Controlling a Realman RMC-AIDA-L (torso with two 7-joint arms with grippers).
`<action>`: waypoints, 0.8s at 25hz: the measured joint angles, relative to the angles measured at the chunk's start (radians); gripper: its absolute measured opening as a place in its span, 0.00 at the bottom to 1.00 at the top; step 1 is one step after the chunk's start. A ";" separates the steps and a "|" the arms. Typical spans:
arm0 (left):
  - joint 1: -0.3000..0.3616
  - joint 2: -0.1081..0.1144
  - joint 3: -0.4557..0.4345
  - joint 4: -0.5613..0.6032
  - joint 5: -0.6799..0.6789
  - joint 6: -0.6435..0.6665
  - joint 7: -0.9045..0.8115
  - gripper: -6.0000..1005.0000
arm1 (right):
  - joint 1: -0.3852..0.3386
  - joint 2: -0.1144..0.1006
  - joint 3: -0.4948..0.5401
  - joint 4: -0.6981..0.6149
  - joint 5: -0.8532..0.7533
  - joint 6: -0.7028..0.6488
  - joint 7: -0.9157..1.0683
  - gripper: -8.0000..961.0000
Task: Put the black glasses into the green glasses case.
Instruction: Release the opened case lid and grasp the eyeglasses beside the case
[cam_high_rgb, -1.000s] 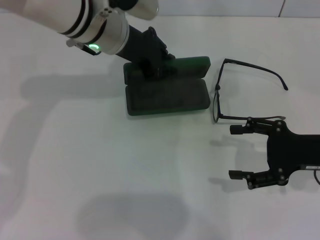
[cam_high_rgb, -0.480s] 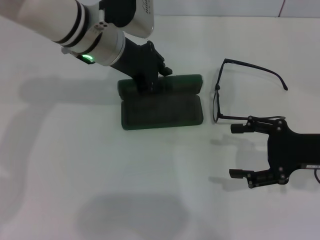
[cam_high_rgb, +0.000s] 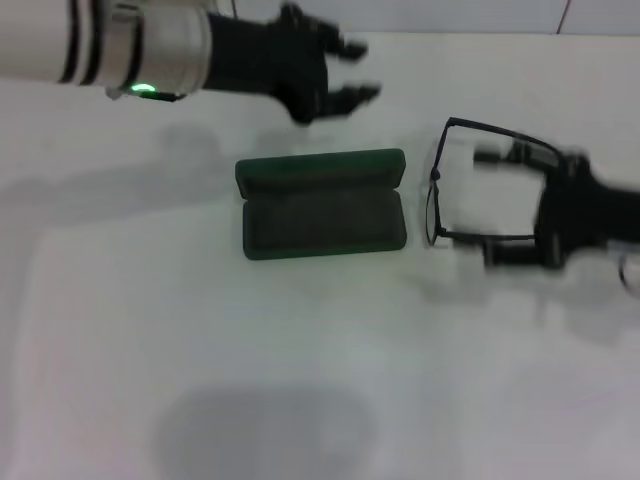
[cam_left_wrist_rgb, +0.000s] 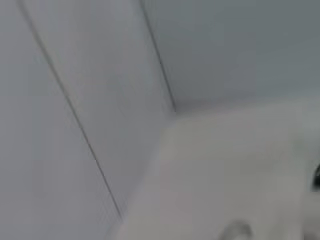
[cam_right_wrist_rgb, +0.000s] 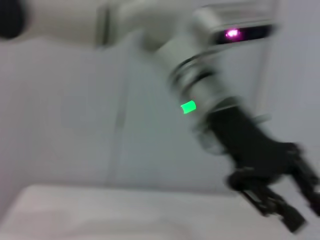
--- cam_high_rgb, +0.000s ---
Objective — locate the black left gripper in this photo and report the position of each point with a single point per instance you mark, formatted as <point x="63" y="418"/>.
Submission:
<point x="270" y="65"/>

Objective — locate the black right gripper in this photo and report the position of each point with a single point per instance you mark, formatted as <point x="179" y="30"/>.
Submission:
<point x="570" y="215"/>

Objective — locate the black glasses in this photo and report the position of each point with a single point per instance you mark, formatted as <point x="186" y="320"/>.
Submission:
<point x="436" y="174"/>

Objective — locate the green glasses case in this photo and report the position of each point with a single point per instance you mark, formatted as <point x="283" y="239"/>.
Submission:
<point x="320" y="220"/>

